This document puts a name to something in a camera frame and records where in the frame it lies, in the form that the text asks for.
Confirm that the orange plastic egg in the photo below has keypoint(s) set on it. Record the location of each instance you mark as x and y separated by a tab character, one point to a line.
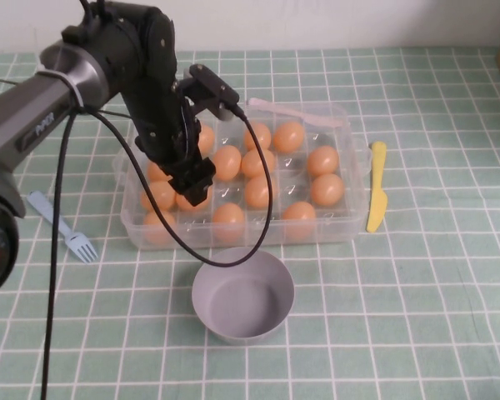
288	137
160	198
156	229
260	134
299	216
155	173
228	163
228	218
327	190
254	163
258	191
182	205
323	161
207	139

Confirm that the pink plastic spoon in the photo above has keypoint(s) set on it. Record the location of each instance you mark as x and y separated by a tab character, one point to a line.
300	114

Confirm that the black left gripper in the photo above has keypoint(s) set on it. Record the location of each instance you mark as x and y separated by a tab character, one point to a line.
171	141

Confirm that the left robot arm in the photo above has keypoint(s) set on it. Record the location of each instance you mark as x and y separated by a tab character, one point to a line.
46	108

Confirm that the transparent plastic egg box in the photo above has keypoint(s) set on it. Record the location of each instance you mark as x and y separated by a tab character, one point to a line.
304	187

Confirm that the green checked tablecloth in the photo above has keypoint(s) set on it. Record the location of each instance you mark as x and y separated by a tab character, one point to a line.
421	291

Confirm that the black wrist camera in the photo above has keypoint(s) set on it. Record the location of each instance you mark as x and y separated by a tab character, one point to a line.
212	89

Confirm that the yellow plastic knife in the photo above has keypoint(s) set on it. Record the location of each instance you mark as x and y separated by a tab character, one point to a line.
377	191

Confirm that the grey round bowl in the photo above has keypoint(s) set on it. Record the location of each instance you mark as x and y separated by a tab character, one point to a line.
243	304

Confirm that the light blue plastic fork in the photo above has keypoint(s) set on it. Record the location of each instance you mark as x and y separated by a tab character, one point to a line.
81	246

